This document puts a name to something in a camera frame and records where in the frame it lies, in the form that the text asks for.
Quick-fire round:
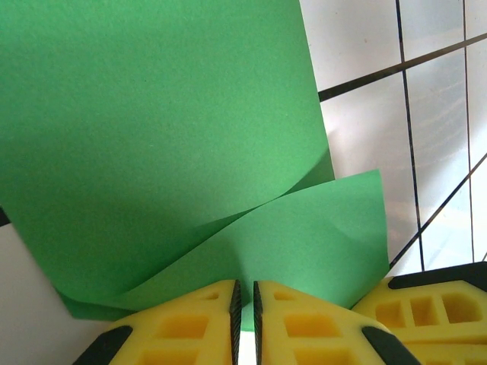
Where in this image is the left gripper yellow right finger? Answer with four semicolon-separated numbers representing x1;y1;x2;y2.
253;280;423;365

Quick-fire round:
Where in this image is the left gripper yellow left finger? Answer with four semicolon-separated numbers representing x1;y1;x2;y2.
72;279;244;365

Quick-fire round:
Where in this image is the green paper sheet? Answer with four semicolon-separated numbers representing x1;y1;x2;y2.
0;0;391;332

